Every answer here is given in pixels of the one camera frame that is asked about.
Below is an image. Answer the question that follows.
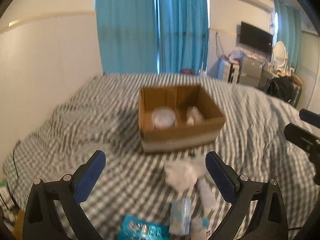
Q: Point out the blue curtain panel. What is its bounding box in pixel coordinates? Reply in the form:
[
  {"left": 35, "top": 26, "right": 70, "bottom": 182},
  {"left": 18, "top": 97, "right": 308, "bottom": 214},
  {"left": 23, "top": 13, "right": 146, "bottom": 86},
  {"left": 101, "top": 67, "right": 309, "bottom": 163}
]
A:
[
  {"left": 155, "top": 0, "right": 209, "bottom": 74},
  {"left": 95, "top": 0, "right": 157, "bottom": 74}
]

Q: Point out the blue curtain right panel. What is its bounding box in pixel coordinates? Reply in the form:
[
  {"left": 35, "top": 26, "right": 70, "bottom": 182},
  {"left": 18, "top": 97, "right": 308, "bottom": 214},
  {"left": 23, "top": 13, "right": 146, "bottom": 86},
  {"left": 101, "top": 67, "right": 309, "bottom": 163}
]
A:
[{"left": 155, "top": 0, "right": 209, "bottom": 74}]

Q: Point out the black wall television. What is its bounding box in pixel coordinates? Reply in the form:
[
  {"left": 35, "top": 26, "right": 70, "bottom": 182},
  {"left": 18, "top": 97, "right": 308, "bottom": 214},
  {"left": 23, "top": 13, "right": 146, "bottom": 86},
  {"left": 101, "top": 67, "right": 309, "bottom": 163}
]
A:
[{"left": 239, "top": 22, "right": 273, "bottom": 55}]

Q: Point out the clear round plastic container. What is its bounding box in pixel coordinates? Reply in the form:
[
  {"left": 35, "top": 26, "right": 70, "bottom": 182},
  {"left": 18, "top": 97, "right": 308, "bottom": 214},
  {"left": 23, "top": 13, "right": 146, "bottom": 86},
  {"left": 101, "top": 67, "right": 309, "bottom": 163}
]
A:
[{"left": 151, "top": 107, "right": 176, "bottom": 129}]

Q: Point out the white plush toy blue star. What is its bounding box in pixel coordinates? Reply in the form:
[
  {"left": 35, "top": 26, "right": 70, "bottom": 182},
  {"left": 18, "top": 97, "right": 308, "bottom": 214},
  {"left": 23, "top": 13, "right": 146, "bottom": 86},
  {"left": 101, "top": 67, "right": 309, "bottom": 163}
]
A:
[{"left": 190, "top": 217, "right": 210, "bottom": 240}]

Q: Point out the dark red patterned bag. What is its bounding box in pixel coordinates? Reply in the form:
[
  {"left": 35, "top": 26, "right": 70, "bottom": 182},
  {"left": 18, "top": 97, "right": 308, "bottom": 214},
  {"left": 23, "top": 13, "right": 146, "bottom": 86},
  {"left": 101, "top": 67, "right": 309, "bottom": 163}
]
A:
[{"left": 180, "top": 68, "right": 195, "bottom": 76}]

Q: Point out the white suitcase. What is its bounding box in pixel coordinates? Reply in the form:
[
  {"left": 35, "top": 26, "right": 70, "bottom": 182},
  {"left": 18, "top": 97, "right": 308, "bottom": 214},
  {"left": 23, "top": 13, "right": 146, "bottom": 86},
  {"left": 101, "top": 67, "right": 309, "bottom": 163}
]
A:
[{"left": 217, "top": 58, "right": 240, "bottom": 83}]

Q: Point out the white cream tube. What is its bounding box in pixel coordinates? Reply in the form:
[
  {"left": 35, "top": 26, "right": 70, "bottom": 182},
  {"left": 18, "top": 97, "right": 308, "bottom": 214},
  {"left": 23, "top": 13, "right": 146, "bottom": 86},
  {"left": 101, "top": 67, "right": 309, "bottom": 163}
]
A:
[{"left": 196, "top": 178, "right": 216, "bottom": 216}]

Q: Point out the teal curtain far window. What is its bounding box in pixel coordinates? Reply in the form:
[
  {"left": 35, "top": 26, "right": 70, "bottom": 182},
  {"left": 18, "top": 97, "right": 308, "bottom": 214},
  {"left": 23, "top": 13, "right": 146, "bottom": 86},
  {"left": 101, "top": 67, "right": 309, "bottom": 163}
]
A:
[{"left": 274, "top": 0, "right": 302, "bottom": 73}]

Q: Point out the grey checkered bed cover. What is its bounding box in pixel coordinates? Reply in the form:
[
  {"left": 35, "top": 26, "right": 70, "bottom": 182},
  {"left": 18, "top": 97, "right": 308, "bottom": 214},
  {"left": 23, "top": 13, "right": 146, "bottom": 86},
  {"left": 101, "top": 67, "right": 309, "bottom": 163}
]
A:
[{"left": 3, "top": 74, "right": 319, "bottom": 239}]

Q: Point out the white oval vanity mirror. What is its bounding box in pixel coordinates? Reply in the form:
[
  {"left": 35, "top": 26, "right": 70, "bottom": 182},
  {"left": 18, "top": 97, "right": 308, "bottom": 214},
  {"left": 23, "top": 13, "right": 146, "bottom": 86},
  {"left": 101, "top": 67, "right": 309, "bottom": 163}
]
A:
[{"left": 272, "top": 41, "right": 287, "bottom": 68}]

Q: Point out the open cardboard box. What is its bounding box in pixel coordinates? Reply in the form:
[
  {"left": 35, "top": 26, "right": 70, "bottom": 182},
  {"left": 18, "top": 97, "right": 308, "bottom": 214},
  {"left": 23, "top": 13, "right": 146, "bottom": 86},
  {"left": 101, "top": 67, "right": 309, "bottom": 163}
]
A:
[{"left": 138, "top": 85, "right": 226, "bottom": 153}]

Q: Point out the blue curtain left panel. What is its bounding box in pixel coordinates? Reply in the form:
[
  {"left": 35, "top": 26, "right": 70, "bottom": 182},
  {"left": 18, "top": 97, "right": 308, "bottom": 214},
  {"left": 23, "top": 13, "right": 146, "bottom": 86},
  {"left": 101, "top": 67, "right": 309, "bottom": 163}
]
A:
[{"left": 95, "top": 0, "right": 157, "bottom": 74}]

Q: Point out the plastic bag on fridge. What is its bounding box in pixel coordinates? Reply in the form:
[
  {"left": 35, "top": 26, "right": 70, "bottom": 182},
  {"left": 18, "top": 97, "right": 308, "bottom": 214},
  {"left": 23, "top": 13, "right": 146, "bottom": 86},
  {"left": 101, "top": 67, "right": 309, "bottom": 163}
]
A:
[{"left": 228, "top": 48, "right": 243, "bottom": 62}]

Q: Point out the white sock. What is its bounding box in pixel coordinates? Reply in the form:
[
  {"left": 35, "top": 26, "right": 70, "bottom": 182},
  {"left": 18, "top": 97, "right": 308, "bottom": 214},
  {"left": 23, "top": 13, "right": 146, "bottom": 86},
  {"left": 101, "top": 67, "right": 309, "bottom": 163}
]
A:
[{"left": 164, "top": 157, "right": 207, "bottom": 194}]

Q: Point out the black backpack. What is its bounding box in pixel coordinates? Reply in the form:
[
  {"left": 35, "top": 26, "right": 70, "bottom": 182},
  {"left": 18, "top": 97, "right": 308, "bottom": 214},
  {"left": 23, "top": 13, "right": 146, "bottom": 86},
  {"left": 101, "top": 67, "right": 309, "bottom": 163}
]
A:
[{"left": 263, "top": 76, "right": 301, "bottom": 107}]

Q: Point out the teal blister pack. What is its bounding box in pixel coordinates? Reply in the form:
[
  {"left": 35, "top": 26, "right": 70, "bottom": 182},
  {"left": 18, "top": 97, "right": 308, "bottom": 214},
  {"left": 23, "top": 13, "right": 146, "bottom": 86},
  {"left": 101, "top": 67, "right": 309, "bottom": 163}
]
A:
[{"left": 117, "top": 215, "right": 170, "bottom": 240}]

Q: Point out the grey mini fridge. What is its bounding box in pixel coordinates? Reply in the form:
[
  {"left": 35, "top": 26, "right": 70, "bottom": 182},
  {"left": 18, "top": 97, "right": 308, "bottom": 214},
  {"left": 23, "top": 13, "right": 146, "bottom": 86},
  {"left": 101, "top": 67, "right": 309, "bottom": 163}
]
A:
[{"left": 239, "top": 56, "right": 262, "bottom": 87}]

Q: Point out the white blue tissue pack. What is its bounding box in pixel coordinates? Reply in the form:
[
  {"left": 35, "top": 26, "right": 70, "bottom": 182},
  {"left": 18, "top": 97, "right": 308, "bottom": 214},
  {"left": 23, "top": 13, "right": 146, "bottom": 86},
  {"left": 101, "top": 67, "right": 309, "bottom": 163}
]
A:
[{"left": 169, "top": 198, "right": 191, "bottom": 236}]

